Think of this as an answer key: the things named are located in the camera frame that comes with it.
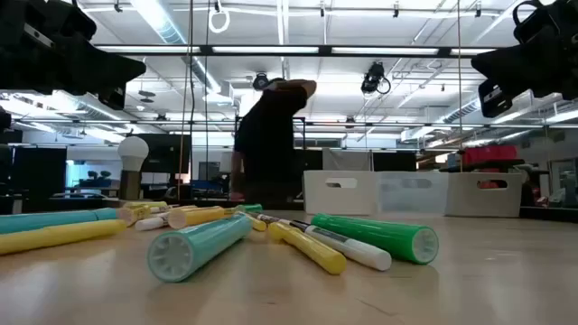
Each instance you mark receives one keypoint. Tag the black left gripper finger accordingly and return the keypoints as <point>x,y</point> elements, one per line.
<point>113,97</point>
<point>99,70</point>

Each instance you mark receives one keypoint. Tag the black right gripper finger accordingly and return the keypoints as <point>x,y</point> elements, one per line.
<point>515,65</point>
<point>494,99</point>

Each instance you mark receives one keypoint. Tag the blue highlighter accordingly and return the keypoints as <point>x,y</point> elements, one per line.
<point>45,220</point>

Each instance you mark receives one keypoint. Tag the teal highlighter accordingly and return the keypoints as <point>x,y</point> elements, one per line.
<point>203,244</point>

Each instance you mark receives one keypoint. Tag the green highlighter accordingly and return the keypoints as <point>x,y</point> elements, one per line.
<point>375,237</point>
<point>250,207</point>

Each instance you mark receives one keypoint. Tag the white marker with black cap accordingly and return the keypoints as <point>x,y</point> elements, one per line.
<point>361,250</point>

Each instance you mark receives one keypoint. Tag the red storage box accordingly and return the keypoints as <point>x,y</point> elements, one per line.
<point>490,154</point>

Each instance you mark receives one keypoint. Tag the bulb lamp with brass base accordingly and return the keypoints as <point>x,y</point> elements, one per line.
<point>132,153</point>

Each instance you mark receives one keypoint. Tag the black monitor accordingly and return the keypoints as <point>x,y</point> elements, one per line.
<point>162,153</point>

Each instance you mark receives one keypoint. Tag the blue planter with plants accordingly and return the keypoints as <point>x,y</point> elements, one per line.
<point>99,180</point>

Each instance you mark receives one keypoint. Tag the grey plastic bin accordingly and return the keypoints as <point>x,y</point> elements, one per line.
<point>465,203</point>

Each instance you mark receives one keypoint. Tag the clear plastic bin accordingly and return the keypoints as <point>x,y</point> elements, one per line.
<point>413,203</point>

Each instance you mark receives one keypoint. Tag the person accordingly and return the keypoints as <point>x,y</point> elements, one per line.
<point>266,135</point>

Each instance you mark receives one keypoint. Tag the white plastic bin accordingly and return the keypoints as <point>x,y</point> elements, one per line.
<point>316,198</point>

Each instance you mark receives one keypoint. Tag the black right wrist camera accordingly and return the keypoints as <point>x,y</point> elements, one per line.
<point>542,22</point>

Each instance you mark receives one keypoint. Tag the black overhead camera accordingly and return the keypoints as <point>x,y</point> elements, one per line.
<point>372,77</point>

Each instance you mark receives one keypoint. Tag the round black ceiling camera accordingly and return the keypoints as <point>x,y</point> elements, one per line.
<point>260,82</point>

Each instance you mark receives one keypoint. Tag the black square rig frame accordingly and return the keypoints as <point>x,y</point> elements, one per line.
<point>303,131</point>

